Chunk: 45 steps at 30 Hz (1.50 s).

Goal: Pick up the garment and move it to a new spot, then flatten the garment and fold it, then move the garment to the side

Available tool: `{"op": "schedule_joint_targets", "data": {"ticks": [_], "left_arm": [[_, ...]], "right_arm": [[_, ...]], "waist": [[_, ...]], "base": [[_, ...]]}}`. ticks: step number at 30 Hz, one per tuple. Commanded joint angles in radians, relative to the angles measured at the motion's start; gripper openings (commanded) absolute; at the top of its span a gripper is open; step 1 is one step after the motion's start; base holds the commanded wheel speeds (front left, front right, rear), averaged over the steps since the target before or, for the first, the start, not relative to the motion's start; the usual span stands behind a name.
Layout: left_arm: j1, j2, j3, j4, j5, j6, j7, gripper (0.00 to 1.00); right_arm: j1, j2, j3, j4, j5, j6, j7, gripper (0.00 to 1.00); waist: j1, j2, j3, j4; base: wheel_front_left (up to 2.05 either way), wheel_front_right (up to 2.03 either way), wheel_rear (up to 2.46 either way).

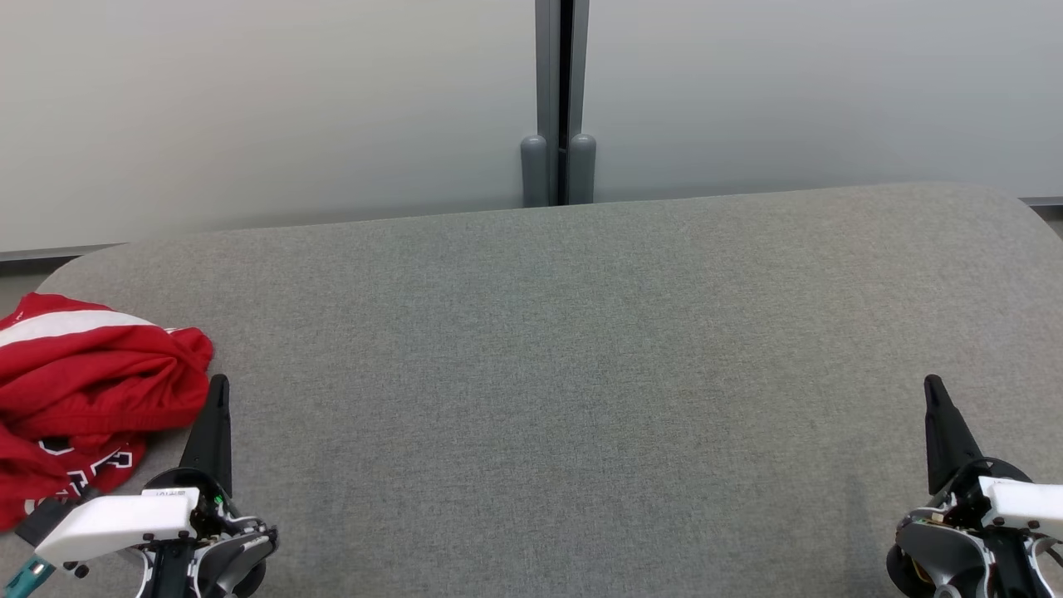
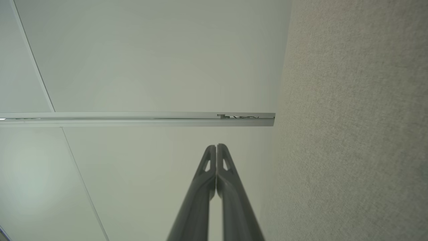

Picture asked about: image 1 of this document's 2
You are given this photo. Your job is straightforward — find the white partition panel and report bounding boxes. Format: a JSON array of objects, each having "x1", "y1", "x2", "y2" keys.
[
  {"x1": 588, "y1": 0, "x2": 1063, "y2": 204},
  {"x1": 0, "y1": 0, "x2": 539, "y2": 254}
]

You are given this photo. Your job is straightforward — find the teal cable connector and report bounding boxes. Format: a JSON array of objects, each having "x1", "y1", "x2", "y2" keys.
[{"x1": 0, "y1": 555, "x2": 56, "y2": 598}]

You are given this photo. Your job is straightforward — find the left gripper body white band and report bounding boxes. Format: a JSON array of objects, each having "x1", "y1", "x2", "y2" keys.
[{"x1": 33, "y1": 468, "x2": 254, "y2": 570}]

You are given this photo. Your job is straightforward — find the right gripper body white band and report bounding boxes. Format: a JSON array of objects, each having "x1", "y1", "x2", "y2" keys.
[{"x1": 934, "y1": 457, "x2": 1063, "y2": 537}]

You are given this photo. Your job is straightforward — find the red shorts with white stripe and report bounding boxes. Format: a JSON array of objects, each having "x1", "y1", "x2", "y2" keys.
[{"x1": 0, "y1": 292, "x2": 215, "y2": 439}]

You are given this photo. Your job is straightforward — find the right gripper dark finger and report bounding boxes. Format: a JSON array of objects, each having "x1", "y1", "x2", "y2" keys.
[{"x1": 924, "y1": 374, "x2": 987, "y2": 497}]

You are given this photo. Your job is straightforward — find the red Bulls 23 jersey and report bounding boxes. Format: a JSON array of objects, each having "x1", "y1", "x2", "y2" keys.
[{"x1": 0, "y1": 428, "x2": 150, "y2": 532}]

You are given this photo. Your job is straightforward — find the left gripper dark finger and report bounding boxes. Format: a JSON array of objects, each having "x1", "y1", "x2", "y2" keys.
[{"x1": 179, "y1": 374, "x2": 234, "y2": 499}]

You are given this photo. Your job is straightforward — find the grey rounded post foot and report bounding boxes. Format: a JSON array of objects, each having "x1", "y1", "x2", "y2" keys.
[
  {"x1": 568, "y1": 133, "x2": 597, "y2": 205},
  {"x1": 520, "y1": 135, "x2": 550, "y2": 208}
]

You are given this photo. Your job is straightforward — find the grey partition post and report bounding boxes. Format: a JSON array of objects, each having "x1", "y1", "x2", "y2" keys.
[{"x1": 536, "y1": 0, "x2": 590, "y2": 206}]

